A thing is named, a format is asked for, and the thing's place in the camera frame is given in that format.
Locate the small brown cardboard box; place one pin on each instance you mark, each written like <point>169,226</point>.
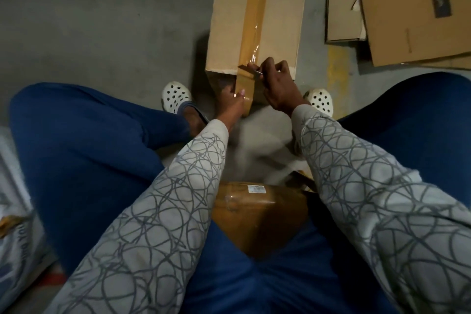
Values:
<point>283,16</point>

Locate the person's blue trousers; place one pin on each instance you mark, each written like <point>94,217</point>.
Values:
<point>88,155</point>

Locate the person's white clog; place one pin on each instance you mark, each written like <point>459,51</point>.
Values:
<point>175,95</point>
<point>320,100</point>

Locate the person's right white clog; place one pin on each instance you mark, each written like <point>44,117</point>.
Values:
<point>320,100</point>

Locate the person's right forearm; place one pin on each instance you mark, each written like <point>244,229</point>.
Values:
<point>383,214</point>

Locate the person's left white clog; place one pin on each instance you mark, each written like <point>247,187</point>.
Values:
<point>175,95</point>

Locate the white woven sack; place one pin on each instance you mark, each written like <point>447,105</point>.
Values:
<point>18,251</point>

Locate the person's left hand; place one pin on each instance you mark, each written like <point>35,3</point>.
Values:
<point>229,110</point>

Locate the flat brown cardboard sheet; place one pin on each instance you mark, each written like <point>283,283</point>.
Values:
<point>452,63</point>

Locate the large flat black-label cardboard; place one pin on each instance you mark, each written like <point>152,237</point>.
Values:
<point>397,16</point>

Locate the person's right hand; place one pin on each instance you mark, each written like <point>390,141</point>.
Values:
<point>281,89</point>

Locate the brown plastic-wrapped stool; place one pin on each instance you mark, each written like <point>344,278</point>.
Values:
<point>257,218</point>

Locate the person's left forearm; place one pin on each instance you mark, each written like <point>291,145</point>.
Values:
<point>162,229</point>

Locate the small cardboard box being taped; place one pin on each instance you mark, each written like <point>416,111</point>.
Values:
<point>344,16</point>

